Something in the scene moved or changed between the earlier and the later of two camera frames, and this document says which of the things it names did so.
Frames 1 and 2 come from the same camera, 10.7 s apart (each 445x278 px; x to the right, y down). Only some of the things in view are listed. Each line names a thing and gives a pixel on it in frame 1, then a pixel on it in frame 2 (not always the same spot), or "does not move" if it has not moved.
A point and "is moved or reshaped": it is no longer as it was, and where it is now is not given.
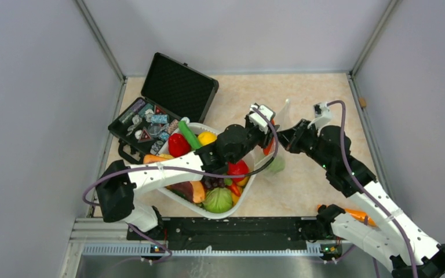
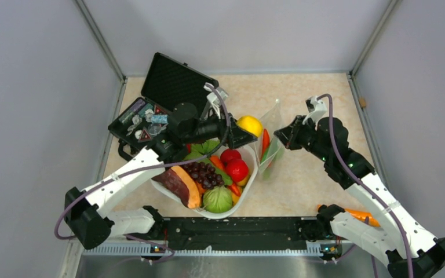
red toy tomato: [240, 168] does not move
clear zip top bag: [276, 162] is moved or reshaped
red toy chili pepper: [234, 187] does not move
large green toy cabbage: [218, 200] does not move
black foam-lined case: [174, 92] does not move
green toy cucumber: [192, 138] is moved or reshaped
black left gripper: [266, 135] to [239, 137]
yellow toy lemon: [205, 138] is moved or reshaped
